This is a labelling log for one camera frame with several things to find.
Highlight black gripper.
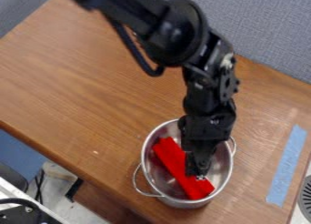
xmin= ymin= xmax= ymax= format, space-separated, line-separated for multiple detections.
xmin=177 ymin=103 xmax=236 ymax=178

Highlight red rectangular block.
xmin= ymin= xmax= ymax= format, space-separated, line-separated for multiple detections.
xmin=152 ymin=137 xmax=214 ymax=200

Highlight silver metal pot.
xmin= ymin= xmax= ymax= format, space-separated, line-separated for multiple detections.
xmin=132 ymin=119 xmax=236 ymax=209

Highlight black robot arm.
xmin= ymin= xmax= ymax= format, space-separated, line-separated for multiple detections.
xmin=74 ymin=0 xmax=238 ymax=177

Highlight blue tape strip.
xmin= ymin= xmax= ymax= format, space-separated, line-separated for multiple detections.
xmin=265 ymin=125 xmax=306 ymax=207

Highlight grey fan grille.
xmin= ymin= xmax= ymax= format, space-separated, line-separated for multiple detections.
xmin=297 ymin=175 xmax=311 ymax=222

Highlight black cable under table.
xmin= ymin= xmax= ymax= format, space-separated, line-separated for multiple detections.
xmin=33 ymin=168 xmax=46 ymax=205

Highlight black device with handle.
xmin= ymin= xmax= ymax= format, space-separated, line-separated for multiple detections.
xmin=0 ymin=198 xmax=61 ymax=224

